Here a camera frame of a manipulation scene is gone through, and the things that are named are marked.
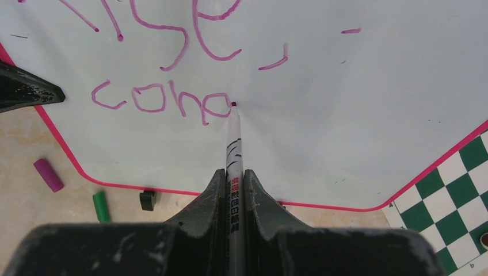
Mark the purple marker cap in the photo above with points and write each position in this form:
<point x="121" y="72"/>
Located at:
<point x="48" y="174"/>

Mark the green white chessboard mat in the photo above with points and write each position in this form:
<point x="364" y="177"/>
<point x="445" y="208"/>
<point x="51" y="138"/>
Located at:
<point x="448" y="207"/>

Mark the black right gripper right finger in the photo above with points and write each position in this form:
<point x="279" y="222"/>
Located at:
<point x="281" y="244"/>

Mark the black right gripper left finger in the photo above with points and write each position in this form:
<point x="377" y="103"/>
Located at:
<point x="189" y="243"/>

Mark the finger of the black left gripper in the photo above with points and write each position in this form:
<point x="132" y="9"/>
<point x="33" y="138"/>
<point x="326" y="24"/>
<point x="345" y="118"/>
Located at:
<point x="20" y="89"/>

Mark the pink framed whiteboard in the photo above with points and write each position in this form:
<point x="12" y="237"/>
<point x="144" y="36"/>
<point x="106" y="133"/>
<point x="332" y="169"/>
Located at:
<point x="342" y="103"/>

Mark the purple cap whiteboard marker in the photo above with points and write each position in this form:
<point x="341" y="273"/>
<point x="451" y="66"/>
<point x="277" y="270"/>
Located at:
<point x="235" y="218"/>

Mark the green cap whiteboard marker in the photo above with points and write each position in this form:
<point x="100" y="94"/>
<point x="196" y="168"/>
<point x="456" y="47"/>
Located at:
<point x="101" y="207"/>

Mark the white wire whiteboard stand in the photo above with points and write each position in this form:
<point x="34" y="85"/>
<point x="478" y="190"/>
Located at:
<point x="147" y="200"/>

